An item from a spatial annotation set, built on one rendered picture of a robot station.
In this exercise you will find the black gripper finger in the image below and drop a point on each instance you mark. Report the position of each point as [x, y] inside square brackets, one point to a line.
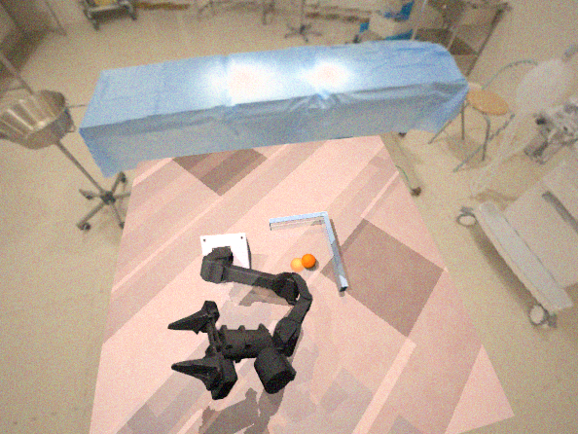
[205, 369]
[191, 322]

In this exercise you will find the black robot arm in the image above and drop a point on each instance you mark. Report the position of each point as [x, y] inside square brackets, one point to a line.
[271, 364]

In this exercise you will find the clear l-shaped low wall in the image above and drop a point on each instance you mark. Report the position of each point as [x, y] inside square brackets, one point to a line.
[307, 222]

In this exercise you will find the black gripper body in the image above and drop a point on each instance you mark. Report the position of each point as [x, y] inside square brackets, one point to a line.
[227, 345]

